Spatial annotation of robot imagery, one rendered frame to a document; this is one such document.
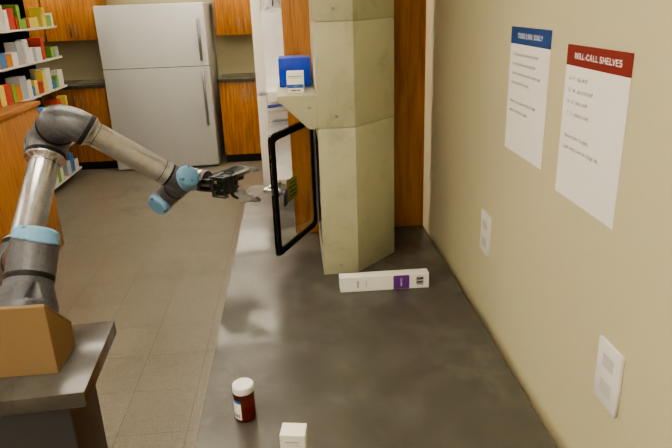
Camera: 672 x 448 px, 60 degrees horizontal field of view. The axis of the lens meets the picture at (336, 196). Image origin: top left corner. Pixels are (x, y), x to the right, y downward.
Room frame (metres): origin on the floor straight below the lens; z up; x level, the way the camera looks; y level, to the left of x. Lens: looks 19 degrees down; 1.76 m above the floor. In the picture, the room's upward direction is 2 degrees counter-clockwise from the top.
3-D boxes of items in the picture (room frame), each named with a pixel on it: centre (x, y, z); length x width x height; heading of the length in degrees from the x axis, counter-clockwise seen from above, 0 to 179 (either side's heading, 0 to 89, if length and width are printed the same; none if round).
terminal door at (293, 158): (1.84, 0.14, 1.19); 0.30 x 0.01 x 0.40; 157
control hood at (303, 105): (1.83, 0.11, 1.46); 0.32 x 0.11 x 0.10; 4
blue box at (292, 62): (1.90, 0.12, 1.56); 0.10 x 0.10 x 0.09; 4
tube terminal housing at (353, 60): (1.84, -0.07, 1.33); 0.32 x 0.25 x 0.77; 4
